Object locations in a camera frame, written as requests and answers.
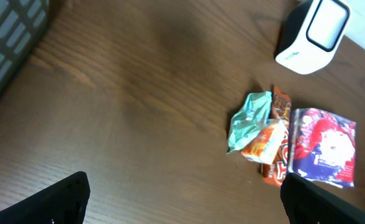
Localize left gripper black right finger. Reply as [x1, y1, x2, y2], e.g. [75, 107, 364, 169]
[280, 173, 365, 224]

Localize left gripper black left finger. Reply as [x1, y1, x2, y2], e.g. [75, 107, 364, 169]
[0, 171, 90, 224]

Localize purple red tissue pack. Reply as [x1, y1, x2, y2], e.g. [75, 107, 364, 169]
[287, 108, 356, 189]

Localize orange white snack packet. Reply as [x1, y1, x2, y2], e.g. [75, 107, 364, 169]
[241, 119, 287, 165]

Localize orange red snack bar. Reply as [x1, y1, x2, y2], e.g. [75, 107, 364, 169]
[260, 86, 292, 187]

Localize teal snack wrapper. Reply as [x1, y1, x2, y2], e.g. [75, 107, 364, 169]
[227, 91, 272, 153]

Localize white barcode scanner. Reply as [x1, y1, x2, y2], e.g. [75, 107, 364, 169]
[275, 0, 351, 75]

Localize dark grey plastic basket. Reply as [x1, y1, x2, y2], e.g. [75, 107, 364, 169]
[0, 0, 50, 96]

